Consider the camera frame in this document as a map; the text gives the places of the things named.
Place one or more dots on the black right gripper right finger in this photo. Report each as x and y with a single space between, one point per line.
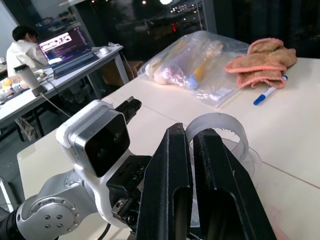
225 190

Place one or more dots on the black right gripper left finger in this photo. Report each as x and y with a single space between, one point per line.
165 180

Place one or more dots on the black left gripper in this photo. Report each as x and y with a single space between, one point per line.
127 175

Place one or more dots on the clear plastic cup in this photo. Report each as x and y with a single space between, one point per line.
225 121

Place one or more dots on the brown cardboard box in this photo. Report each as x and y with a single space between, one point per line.
130 71

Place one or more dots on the white tape roll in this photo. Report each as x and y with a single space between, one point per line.
104 50

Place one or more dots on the white desk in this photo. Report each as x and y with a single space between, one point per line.
75 72

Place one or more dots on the clear plastic bag with items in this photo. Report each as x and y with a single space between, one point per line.
190 57

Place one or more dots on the open black laptop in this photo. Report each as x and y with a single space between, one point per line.
67 50

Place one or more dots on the blue white marker pen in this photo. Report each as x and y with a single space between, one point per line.
267 92

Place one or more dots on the white travel tumbler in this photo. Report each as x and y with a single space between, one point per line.
27 76

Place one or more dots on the person in white shirt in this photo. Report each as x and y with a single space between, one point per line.
20 52

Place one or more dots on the pink brown towel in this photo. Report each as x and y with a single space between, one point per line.
262 60

